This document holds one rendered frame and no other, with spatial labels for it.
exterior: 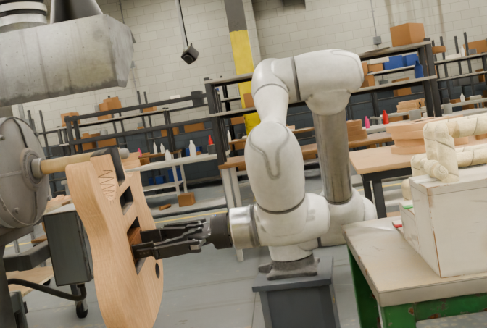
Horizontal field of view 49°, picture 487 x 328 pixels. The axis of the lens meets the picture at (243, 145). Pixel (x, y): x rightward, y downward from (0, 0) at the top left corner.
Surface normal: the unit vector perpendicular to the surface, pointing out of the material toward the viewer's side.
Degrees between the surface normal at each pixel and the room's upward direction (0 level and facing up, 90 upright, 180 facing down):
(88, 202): 112
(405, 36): 90
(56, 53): 90
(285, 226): 120
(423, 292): 90
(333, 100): 129
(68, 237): 90
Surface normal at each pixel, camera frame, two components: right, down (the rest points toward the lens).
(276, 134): -0.24, -0.69
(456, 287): -0.07, 0.07
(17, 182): 0.97, -0.11
